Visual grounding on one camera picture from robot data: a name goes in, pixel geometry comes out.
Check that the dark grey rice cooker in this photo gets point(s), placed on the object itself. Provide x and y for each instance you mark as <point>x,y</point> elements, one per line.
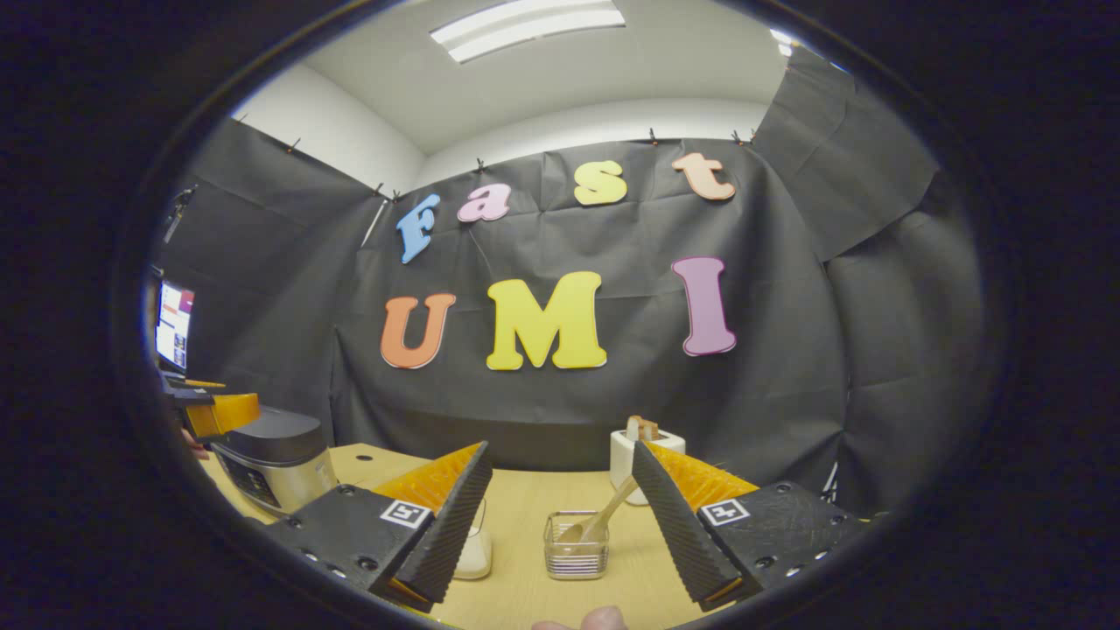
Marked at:
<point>271,455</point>

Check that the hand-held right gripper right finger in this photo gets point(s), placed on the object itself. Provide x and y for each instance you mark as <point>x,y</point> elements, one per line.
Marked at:
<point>678,534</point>

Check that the wooden spoon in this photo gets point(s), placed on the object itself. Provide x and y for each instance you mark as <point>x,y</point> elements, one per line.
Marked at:
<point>604,516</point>

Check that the white toaster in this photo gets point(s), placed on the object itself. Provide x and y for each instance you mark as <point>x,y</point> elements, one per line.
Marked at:
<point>623,464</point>

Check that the toasted bread slice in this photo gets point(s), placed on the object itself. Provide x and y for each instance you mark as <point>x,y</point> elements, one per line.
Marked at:
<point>643,429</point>

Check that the computer monitor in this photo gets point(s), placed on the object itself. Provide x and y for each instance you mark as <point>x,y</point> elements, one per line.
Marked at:
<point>175,325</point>

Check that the black backdrop cloth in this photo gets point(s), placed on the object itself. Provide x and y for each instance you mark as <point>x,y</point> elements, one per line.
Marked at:
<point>612,394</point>

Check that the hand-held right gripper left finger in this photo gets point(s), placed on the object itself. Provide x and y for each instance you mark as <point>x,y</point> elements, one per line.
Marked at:
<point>446,534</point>

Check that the clear lidded rice box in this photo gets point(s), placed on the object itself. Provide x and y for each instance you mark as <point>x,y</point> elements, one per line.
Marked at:
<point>477,556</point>

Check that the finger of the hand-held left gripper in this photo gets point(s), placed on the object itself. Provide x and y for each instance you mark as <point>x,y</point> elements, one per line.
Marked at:
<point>223,413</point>

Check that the ceiling light panel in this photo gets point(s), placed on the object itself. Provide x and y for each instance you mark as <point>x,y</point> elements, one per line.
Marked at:
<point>525,26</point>

